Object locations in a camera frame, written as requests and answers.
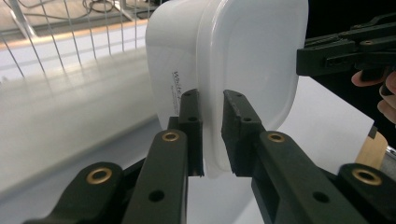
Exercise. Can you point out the metal stand leg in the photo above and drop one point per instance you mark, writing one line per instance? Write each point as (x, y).
(23, 20)

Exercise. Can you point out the white container with frosted lid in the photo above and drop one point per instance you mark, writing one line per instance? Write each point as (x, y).
(249, 56)

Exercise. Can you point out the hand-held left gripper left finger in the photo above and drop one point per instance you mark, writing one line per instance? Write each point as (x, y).
(193, 140)

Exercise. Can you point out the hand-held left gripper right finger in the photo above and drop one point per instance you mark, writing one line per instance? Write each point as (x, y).
(239, 140)

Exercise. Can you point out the light wooden board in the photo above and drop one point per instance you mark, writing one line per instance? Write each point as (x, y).
(372, 151)

